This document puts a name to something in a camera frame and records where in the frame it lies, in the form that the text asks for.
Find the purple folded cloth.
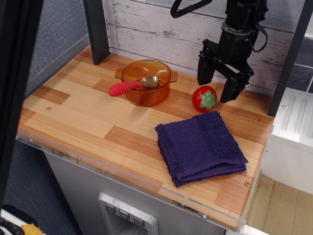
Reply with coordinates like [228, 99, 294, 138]
[155, 111, 248, 187]

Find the dark shelf post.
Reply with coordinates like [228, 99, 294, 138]
[83, 0, 110, 65]
[268, 0, 313, 117]

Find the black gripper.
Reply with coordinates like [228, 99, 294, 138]
[197, 23, 259, 103]

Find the black braided cable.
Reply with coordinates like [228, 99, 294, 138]
[170, 0, 213, 19]

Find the red toy strawberry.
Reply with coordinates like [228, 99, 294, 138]
[192, 86, 217, 112]

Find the dark left shelf post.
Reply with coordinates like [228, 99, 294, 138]
[83, 0, 110, 65]

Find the white toy sink counter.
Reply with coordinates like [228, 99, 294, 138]
[260, 88, 313, 193]

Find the amber glass pot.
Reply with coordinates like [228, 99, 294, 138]
[115, 59, 178, 107]

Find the dark right shelf post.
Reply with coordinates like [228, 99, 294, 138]
[268, 0, 313, 117]

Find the silver dispenser button panel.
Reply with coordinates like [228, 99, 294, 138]
[98, 192, 159, 235]

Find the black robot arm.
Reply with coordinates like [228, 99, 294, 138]
[197, 0, 268, 103]

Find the black foreground frame bar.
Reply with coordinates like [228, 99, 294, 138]
[0, 0, 43, 200]

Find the yellow object at corner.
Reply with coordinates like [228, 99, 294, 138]
[21, 223, 44, 235]

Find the grey toy fridge cabinet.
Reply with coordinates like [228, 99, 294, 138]
[45, 153, 225, 235]

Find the spoon with red handle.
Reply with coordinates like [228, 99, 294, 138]
[109, 76, 159, 97]

